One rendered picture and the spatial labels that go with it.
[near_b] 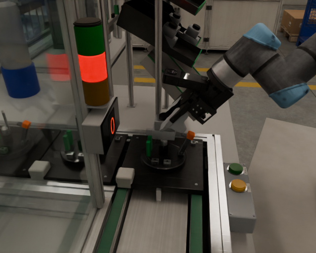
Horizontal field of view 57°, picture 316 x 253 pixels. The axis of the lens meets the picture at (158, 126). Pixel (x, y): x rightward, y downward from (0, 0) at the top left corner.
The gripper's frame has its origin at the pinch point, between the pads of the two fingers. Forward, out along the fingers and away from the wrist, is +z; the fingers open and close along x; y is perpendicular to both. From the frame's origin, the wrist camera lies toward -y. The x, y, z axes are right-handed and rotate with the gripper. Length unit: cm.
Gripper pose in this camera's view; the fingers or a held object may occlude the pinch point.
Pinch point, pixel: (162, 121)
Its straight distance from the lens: 81.9
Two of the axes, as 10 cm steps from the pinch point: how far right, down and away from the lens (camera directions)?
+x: 1.2, -5.4, 8.3
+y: 7.6, 5.9, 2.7
